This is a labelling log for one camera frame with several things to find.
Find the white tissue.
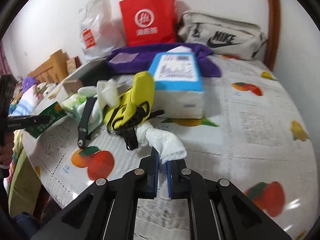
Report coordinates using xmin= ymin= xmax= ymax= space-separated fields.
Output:
xmin=135 ymin=121 xmax=187 ymax=164

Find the green tea sachet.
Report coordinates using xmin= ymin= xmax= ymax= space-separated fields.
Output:
xmin=25 ymin=102 xmax=67 ymax=139

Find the yellow black pouch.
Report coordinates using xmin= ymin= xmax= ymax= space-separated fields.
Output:
xmin=103 ymin=71 xmax=164 ymax=150

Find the green pocket tissue pack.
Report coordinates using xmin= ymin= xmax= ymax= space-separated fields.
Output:
xmin=60 ymin=94 xmax=87 ymax=114

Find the blue tissue pack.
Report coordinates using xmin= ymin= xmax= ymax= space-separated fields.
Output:
xmin=149 ymin=53 xmax=204 ymax=119

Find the white cloth glove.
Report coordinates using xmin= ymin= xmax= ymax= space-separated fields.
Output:
xmin=76 ymin=79 xmax=120 ymax=134

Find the dark green tea box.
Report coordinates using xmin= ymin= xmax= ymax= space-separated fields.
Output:
xmin=32 ymin=59 xmax=112 ymax=115

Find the white foam sponge block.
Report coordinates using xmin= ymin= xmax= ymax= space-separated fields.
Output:
xmin=167 ymin=46 xmax=193 ymax=53

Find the person's left hand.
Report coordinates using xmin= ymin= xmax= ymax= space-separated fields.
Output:
xmin=1 ymin=132 xmax=14 ymax=166

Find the striped pillow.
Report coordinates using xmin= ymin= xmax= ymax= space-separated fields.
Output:
xmin=11 ymin=85 xmax=40 ymax=116

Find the white plush toy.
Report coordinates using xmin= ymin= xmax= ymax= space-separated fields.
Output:
xmin=36 ymin=82 xmax=57 ymax=98

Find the purple plush toy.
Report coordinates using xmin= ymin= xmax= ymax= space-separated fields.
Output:
xmin=22 ymin=76 xmax=38 ymax=93

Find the wooden headboard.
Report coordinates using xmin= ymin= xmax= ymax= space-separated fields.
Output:
xmin=28 ymin=49 xmax=68 ymax=83

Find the fruit print tablecloth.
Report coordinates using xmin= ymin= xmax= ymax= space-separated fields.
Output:
xmin=22 ymin=55 xmax=318 ymax=239

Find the patterned book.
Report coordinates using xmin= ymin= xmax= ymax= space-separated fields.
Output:
xmin=66 ymin=56 xmax=81 ymax=75

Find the purple towel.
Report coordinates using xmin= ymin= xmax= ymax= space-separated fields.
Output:
xmin=105 ymin=43 xmax=222 ymax=77

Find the white Miniso plastic bag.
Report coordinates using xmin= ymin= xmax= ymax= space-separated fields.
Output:
xmin=79 ymin=0 xmax=125 ymax=61

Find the red Haidilao paper bag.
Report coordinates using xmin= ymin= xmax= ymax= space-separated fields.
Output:
xmin=119 ymin=0 xmax=178 ymax=46

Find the beige Nike waist bag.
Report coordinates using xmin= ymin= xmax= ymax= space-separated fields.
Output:
xmin=178 ymin=10 xmax=267 ymax=61

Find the brown wooden door frame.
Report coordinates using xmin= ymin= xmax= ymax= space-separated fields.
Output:
xmin=264 ymin=0 xmax=281 ymax=71

